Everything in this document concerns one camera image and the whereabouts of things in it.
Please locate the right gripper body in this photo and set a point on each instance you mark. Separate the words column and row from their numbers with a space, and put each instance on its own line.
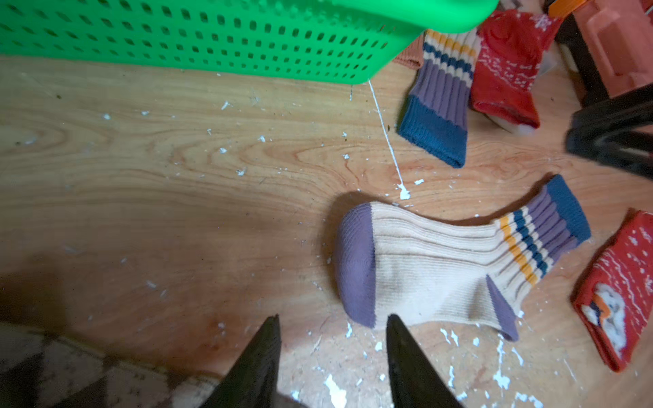
column 616, row 132

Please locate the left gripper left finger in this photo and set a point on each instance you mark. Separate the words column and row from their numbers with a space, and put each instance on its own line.
column 252, row 381

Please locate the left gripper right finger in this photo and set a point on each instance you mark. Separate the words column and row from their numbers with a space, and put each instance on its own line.
column 413, row 381

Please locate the cream purple striped sock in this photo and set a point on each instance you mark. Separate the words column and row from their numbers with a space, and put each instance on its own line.
column 435, row 118
column 391, row 261

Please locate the red penguin christmas sock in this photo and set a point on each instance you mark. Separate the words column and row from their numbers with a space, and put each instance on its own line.
column 614, row 301

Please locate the brown argyle sock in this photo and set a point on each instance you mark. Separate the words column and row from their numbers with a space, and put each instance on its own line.
column 39, row 369

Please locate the green plastic basket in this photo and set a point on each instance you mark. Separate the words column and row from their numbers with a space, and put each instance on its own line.
column 346, row 42

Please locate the orange tool case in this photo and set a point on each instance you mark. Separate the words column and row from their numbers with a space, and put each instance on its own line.
column 610, row 43

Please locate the red snowflake christmas sock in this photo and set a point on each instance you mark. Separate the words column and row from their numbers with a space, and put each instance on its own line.
column 513, row 43

